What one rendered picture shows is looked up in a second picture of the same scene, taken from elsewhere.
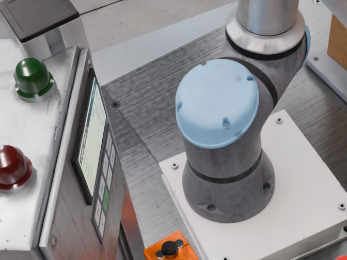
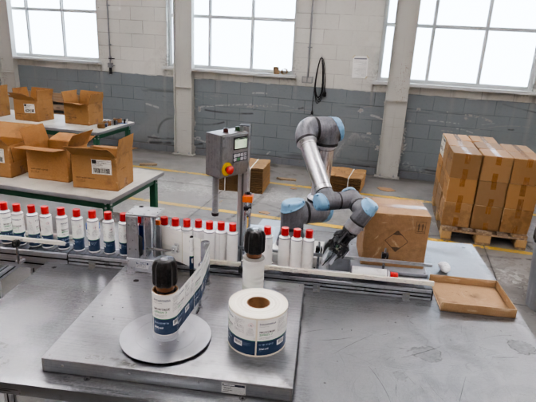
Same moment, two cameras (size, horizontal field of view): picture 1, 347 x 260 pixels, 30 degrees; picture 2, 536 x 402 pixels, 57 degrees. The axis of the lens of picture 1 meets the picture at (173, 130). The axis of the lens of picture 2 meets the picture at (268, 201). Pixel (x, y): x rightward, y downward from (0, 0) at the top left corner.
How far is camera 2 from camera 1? 1.85 m
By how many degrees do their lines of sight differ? 41
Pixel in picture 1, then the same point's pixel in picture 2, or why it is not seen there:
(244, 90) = (298, 202)
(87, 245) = (229, 154)
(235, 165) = (288, 223)
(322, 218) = not seen: hidden behind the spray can
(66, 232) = (226, 143)
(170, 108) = not seen: hidden behind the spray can
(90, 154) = (238, 143)
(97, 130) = (242, 143)
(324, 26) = not seen: hidden behind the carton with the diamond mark
